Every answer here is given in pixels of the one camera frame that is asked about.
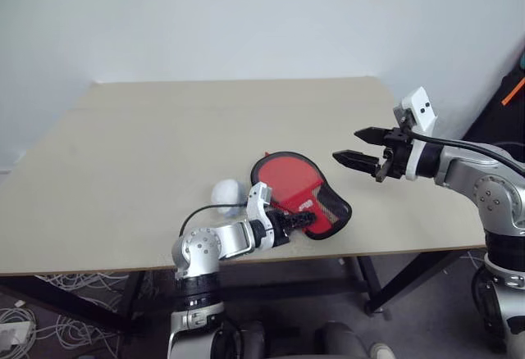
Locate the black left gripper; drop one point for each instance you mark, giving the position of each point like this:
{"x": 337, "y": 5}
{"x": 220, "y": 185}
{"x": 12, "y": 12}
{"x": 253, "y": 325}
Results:
{"x": 281, "y": 230}

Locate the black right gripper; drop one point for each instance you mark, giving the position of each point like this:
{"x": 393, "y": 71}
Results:
{"x": 394, "y": 158}

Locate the red table tennis paddle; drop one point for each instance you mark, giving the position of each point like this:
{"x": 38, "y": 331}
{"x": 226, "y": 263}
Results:
{"x": 283, "y": 178}

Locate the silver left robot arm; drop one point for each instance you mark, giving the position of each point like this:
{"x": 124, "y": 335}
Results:
{"x": 201, "y": 248}

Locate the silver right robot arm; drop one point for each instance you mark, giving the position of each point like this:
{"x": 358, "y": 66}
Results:
{"x": 488, "y": 195}

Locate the white round ball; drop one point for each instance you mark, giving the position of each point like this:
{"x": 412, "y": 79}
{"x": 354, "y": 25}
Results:
{"x": 227, "y": 195}

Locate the dark grey rounded shape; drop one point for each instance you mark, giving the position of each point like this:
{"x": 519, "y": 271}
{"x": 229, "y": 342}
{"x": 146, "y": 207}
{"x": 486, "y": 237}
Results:
{"x": 338, "y": 340}
{"x": 251, "y": 340}

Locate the black bag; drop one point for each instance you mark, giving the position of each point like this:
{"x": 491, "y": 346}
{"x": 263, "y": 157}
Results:
{"x": 498, "y": 113}

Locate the white rounded shoe tip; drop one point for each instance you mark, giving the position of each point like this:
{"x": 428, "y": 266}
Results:
{"x": 382, "y": 351}

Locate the orange stick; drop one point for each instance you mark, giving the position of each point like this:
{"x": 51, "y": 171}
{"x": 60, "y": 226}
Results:
{"x": 513, "y": 90}

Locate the white power strip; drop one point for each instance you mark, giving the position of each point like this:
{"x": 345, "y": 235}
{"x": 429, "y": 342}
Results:
{"x": 14, "y": 333}

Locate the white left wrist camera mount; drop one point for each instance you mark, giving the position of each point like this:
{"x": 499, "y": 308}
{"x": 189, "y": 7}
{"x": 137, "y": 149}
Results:
{"x": 256, "y": 201}

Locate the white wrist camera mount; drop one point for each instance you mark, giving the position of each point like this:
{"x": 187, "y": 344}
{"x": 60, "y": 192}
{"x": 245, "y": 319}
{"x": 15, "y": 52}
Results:
{"x": 256, "y": 201}
{"x": 422, "y": 107}

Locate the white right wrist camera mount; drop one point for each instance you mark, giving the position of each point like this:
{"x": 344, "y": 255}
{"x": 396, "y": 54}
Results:
{"x": 422, "y": 107}

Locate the black metal table frame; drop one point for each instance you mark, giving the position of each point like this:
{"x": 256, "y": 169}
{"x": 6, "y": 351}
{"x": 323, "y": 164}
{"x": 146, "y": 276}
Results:
{"x": 369, "y": 278}

